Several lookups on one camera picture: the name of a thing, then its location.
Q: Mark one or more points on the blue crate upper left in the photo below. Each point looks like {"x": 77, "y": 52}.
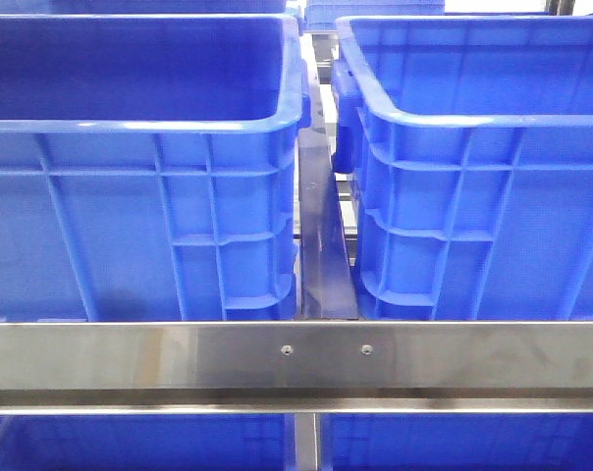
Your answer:
{"x": 147, "y": 167}

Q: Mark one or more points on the steel rack front rail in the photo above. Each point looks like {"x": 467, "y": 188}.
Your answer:
{"x": 309, "y": 366}

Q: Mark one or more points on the blue crate upper right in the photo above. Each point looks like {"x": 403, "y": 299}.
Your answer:
{"x": 469, "y": 142}

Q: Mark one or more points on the blue crate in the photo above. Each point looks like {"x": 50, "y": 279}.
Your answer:
{"x": 148, "y": 442}
{"x": 149, "y": 7}
{"x": 483, "y": 441}
{"x": 321, "y": 15}
{"x": 147, "y": 167}
{"x": 469, "y": 142}

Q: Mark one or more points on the blue crate lower right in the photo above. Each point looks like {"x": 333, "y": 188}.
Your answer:
{"x": 483, "y": 441}

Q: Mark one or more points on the steel rack lower post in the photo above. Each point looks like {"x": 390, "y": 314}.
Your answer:
{"x": 307, "y": 442}

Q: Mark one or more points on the steel rack centre divider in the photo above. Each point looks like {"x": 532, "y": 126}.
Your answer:
{"x": 327, "y": 291}

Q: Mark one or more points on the blue crate lower left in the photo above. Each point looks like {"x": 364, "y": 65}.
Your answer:
{"x": 148, "y": 442}

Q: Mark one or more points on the blue crate rear left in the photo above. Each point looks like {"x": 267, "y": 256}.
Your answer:
{"x": 149, "y": 7}

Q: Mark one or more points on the blue crate rear right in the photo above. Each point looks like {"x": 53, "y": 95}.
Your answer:
{"x": 321, "y": 15}

